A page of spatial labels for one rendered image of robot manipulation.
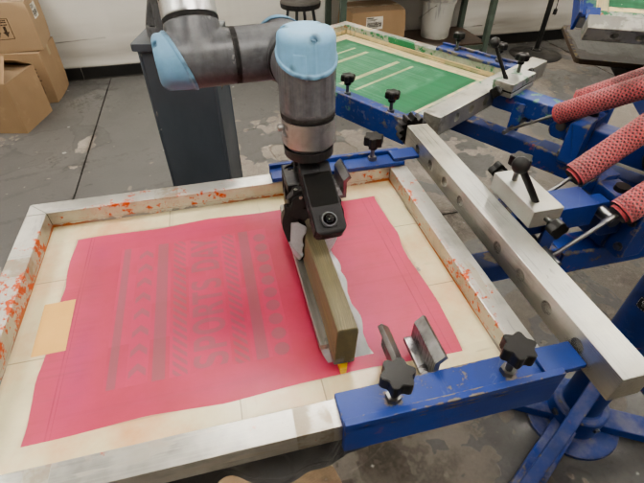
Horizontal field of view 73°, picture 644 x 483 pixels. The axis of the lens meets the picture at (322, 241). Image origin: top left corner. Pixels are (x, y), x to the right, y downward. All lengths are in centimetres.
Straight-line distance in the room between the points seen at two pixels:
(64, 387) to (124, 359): 8
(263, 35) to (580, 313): 57
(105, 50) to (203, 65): 398
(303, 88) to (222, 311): 38
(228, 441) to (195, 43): 50
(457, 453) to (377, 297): 103
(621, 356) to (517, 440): 114
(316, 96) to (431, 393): 40
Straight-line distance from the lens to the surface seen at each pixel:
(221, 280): 79
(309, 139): 60
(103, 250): 92
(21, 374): 78
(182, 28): 65
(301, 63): 56
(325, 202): 61
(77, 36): 461
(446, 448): 170
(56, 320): 83
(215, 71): 64
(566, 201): 92
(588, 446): 187
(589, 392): 160
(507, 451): 176
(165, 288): 80
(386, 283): 77
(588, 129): 122
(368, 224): 89
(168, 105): 119
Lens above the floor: 151
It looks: 41 degrees down
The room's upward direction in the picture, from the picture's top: straight up
